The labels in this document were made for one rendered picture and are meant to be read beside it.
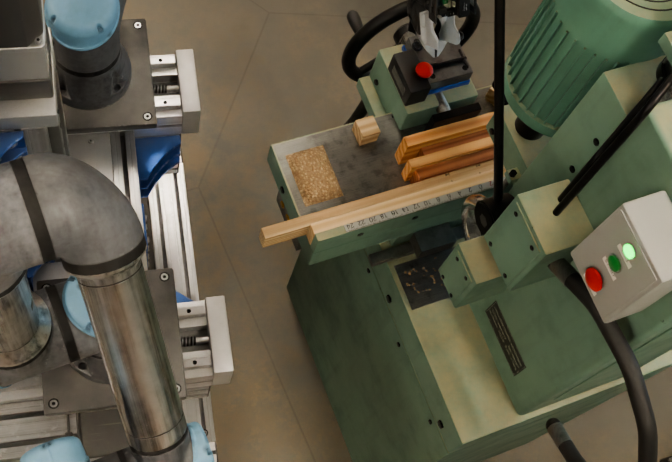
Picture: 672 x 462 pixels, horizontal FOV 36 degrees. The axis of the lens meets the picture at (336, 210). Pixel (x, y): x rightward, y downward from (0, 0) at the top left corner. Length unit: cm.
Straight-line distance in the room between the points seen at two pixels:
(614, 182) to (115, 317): 62
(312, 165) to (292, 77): 117
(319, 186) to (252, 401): 93
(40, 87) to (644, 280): 77
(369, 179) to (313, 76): 116
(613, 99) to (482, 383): 65
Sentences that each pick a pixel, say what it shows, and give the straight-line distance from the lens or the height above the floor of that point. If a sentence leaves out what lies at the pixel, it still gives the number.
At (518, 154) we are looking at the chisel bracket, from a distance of 166.
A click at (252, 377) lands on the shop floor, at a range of 254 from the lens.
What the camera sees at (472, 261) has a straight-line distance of 154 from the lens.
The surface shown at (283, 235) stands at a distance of 165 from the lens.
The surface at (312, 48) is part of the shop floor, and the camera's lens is 293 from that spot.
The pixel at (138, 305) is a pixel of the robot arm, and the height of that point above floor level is 133.
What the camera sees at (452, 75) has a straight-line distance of 177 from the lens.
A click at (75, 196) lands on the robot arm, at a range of 110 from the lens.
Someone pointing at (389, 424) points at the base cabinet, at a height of 43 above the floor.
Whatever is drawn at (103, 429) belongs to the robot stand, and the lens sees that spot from 229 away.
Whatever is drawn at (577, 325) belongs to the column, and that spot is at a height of 114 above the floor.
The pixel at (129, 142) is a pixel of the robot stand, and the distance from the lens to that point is 194.
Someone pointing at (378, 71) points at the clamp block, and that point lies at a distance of 184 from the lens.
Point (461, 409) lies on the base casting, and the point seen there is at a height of 80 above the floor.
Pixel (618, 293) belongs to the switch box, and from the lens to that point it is 125.
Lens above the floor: 246
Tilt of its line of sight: 65 degrees down
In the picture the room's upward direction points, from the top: 23 degrees clockwise
